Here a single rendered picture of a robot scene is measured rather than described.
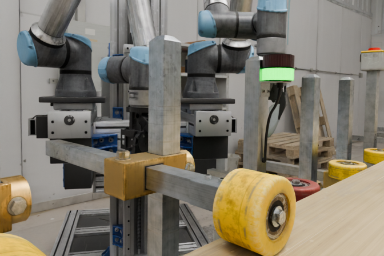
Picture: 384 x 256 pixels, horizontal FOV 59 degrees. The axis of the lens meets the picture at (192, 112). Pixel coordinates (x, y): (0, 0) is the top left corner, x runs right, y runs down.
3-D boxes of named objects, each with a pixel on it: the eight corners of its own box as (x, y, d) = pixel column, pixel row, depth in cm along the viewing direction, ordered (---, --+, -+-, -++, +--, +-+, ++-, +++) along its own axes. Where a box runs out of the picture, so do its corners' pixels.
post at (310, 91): (295, 255, 90) (302, 74, 87) (301, 251, 92) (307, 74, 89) (308, 260, 87) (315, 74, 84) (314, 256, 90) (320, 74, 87)
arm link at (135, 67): (143, 50, 94) (166, 48, 88) (142, 89, 94) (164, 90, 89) (120, 46, 87) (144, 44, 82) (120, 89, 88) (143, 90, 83)
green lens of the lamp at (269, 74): (255, 80, 66) (256, 68, 66) (272, 80, 70) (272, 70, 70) (284, 79, 62) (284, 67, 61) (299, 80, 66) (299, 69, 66)
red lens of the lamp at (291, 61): (256, 67, 66) (256, 55, 65) (272, 68, 70) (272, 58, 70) (284, 66, 61) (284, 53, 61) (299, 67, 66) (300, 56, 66)
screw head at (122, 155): (112, 159, 46) (112, 150, 46) (124, 156, 48) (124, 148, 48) (120, 161, 45) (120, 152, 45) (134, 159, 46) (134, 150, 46)
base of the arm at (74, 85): (58, 96, 136) (58, 71, 135) (97, 96, 139) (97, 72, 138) (51, 96, 121) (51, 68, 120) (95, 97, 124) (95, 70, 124)
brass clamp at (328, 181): (320, 187, 103) (321, 171, 102) (338, 179, 112) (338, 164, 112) (342, 191, 98) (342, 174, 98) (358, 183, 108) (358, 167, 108)
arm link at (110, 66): (125, 84, 104) (151, 84, 97) (94, 83, 95) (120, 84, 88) (125, 58, 103) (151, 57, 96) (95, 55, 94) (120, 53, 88)
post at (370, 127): (359, 192, 126) (364, 70, 123) (363, 189, 129) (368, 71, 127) (372, 194, 123) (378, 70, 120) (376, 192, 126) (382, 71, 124)
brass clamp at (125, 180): (101, 192, 48) (101, 157, 47) (171, 176, 57) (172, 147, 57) (127, 203, 44) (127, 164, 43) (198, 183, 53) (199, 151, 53)
